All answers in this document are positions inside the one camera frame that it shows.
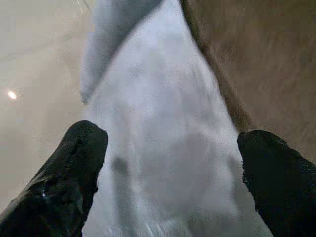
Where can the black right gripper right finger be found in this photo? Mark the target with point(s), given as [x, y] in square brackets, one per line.
[279, 180]

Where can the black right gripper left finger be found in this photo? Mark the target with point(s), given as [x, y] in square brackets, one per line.
[56, 180]

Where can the white pillow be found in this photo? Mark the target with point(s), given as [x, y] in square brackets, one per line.
[163, 138]

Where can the brown rug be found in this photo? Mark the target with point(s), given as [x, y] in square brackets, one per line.
[261, 61]

